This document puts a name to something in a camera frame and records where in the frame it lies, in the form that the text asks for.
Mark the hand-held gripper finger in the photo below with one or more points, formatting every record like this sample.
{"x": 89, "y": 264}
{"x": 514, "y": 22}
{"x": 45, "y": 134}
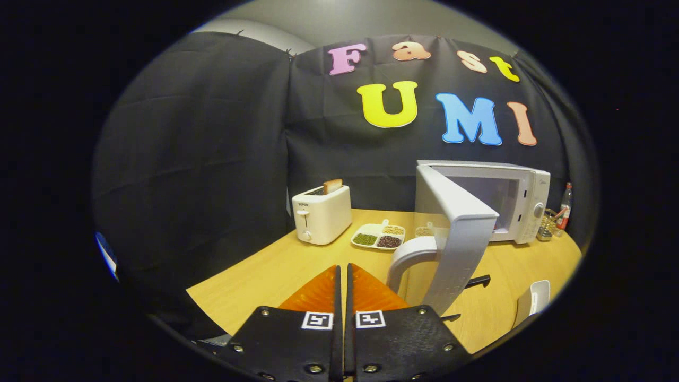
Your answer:
{"x": 350, "y": 339}
{"x": 338, "y": 339}

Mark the white toaster oven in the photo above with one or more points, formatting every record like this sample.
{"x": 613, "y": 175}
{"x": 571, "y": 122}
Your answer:
{"x": 461, "y": 239}

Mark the white bread toaster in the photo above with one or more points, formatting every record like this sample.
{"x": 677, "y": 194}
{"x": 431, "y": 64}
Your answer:
{"x": 323, "y": 217}

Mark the white divided bean dish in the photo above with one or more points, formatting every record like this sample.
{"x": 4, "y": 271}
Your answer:
{"x": 377, "y": 239}

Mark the toasted bread slice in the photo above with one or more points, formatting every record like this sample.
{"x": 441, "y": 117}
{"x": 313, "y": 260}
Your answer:
{"x": 333, "y": 187}

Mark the white ribbed plastic tray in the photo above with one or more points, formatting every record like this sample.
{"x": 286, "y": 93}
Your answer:
{"x": 536, "y": 300}

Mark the clear plastic water bottle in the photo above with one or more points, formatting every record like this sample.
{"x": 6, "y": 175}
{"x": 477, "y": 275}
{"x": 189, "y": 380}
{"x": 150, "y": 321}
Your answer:
{"x": 565, "y": 207}

